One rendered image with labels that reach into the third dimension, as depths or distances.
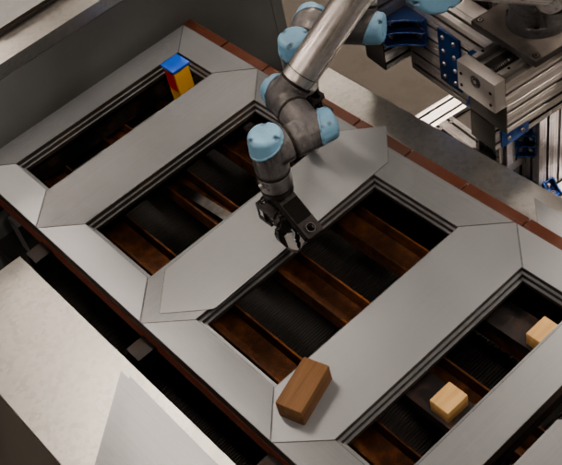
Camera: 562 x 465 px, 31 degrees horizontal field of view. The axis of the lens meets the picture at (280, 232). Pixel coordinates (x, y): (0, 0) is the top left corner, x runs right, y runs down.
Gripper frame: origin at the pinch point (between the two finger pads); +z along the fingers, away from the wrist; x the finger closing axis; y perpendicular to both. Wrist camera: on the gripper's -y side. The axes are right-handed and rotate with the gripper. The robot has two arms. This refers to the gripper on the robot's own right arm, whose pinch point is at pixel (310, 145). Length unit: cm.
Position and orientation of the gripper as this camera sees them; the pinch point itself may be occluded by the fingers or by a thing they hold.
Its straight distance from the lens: 254.7
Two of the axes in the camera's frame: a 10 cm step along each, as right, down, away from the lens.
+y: 6.6, 4.8, -5.8
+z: 1.7, 6.5, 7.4
